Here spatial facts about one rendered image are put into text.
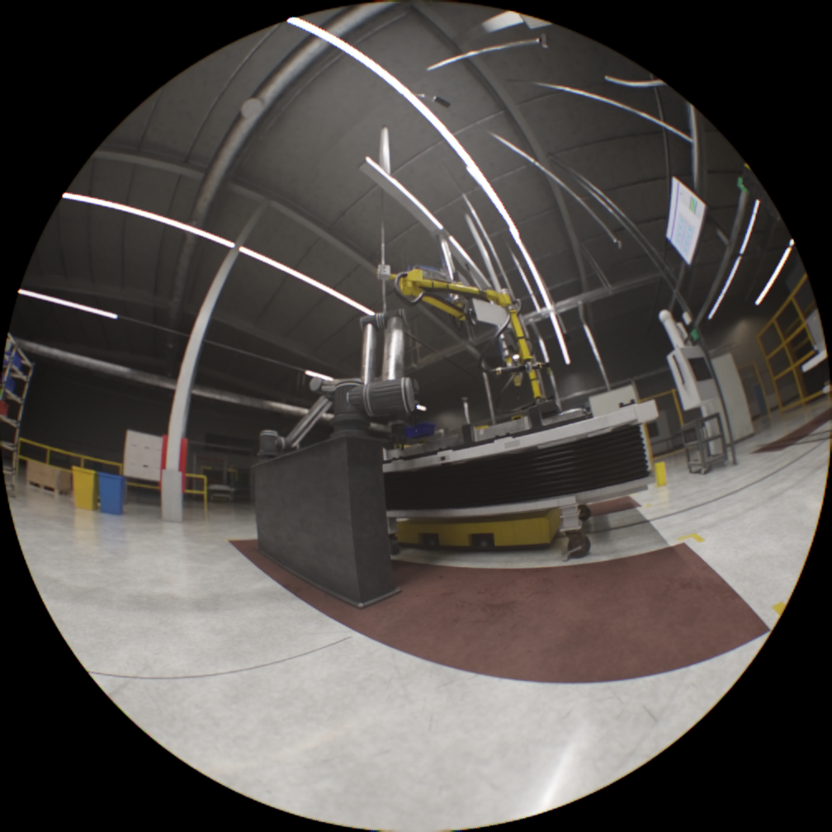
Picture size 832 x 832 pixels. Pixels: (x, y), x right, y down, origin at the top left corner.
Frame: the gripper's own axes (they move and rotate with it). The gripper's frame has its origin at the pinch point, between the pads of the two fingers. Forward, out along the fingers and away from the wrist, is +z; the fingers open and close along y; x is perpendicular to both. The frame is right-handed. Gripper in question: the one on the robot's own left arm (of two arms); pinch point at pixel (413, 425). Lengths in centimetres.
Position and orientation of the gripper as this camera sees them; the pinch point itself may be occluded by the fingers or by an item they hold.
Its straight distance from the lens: 202.2
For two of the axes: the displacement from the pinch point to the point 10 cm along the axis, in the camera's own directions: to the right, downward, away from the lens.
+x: -7.8, 2.4, 5.8
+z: 0.9, 9.5, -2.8
